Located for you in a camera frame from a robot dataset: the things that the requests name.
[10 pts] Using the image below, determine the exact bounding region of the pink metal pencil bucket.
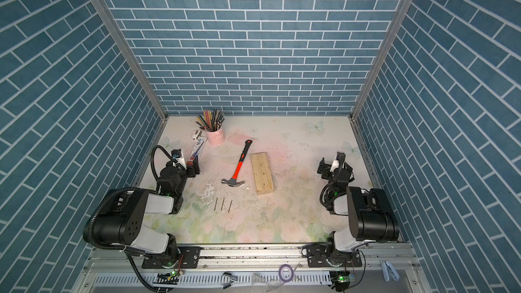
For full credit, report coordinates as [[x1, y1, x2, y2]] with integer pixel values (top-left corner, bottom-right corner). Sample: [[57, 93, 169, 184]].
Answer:
[[206, 126, 226, 146]]

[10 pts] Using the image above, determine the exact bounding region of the white blue pencil box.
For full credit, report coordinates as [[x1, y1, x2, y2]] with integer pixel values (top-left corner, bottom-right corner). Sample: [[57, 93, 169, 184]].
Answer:
[[187, 136, 207, 164]]

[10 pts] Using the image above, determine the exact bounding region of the light wooden nail block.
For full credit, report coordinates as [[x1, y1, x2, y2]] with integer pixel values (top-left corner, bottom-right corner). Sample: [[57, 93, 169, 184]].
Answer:
[[250, 152, 275, 195]]

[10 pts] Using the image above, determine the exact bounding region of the red black claw hammer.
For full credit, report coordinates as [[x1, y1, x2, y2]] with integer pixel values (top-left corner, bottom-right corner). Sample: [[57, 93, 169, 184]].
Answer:
[[221, 139, 252, 187]]

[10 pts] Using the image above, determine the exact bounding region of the bundle of coloured pencils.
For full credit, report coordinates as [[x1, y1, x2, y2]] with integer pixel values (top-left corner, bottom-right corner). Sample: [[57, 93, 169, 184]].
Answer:
[[196, 109, 225, 132]]

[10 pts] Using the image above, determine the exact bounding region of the grey blue clamp tool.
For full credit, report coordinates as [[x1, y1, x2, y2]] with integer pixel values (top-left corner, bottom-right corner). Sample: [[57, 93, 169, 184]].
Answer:
[[381, 260, 400, 282]]

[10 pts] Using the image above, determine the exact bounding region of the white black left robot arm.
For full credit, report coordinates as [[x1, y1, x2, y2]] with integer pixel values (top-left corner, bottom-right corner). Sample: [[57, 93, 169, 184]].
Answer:
[[83, 160, 200, 261]]

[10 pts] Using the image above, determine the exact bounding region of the aluminium corner post right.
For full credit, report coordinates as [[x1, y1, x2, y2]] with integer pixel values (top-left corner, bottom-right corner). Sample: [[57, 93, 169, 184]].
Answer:
[[351, 0, 412, 121]]

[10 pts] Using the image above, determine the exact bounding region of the aluminium corner post left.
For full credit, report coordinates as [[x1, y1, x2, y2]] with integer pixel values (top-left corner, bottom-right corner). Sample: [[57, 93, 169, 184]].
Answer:
[[90, 0, 168, 122]]

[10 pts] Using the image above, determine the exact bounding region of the aluminium corner post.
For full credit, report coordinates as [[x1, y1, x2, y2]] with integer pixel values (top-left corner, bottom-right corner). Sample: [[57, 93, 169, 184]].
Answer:
[[351, 0, 412, 121], [90, 0, 168, 122]]

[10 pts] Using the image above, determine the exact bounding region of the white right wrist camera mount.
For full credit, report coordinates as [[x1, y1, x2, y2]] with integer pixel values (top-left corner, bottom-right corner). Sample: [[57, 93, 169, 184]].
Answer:
[[330, 151, 346, 172]]

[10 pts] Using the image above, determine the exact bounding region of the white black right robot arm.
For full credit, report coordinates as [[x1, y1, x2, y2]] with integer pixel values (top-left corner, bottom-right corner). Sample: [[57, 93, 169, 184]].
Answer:
[[317, 153, 400, 267]]

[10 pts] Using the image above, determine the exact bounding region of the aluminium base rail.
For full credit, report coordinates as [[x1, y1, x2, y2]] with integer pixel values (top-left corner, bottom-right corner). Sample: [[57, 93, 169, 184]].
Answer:
[[78, 243, 421, 288]]

